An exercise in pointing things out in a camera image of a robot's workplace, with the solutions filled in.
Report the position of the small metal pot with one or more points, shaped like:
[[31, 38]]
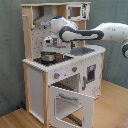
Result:
[[48, 56]]

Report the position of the left red stove knob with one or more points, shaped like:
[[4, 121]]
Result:
[[56, 75]]

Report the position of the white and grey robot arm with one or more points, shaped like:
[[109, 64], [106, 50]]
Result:
[[67, 31]]

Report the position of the grey toy sink basin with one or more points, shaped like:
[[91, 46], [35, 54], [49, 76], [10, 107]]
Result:
[[81, 51]]

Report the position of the white toy microwave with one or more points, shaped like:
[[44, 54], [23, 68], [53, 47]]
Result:
[[78, 11]]

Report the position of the white toy oven door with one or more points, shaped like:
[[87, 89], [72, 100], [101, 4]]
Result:
[[63, 102]]

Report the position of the red stove knob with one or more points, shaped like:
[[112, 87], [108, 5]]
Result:
[[74, 69], [56, 75]]

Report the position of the black toy stovetop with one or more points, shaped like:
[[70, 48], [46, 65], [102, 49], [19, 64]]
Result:
[[59, 58]]

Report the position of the white cabinet door with dispenser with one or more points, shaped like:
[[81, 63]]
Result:
[[91, 75]]

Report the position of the grey toy range hood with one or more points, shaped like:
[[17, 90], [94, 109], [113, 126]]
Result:
[[45, 15]]

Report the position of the right red stove knob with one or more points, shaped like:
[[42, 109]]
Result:
[[74, 69]]

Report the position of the white wooden toy kitchen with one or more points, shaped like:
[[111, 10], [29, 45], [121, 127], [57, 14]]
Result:
[[39, 78]]

